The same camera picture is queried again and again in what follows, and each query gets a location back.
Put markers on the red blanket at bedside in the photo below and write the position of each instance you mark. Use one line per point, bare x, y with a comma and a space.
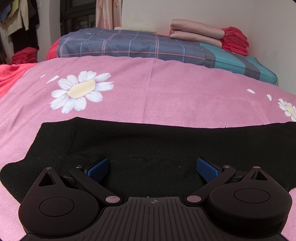
21, 62

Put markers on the red folded clothes on quilt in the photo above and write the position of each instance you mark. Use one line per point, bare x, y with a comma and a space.
235, 41

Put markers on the red pillow beside quilt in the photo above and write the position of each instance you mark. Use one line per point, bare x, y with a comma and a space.
52, 53

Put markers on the pink folded towels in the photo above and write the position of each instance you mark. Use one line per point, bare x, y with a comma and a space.
192, 31

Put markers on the pink curtain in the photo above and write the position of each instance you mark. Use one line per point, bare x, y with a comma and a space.
108, 14

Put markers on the black knit pants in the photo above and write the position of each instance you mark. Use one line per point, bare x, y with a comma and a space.
152, 160

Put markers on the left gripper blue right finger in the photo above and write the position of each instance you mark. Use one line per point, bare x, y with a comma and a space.
214, 176

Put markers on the pink daisy bedsheet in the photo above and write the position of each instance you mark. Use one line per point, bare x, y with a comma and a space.
134, 90

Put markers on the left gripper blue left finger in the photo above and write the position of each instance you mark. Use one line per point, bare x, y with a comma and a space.
91, 178

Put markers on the blue plaid folded quilt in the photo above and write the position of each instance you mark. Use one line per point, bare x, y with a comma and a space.
127, 43

